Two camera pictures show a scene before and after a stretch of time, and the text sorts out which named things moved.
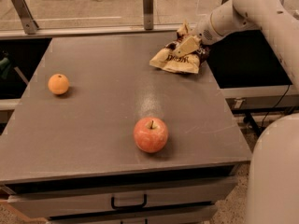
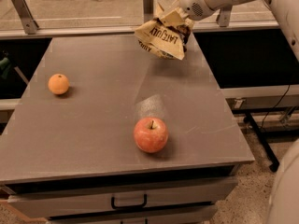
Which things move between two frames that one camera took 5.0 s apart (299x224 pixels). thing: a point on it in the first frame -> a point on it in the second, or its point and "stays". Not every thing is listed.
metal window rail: (87, 33) stays
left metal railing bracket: (30, 25) stays
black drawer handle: (131, 206) stays
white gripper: (204, 31) -> (191, 2)
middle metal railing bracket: (148, 7) stays
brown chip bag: (190, 62) -> (164, 39)
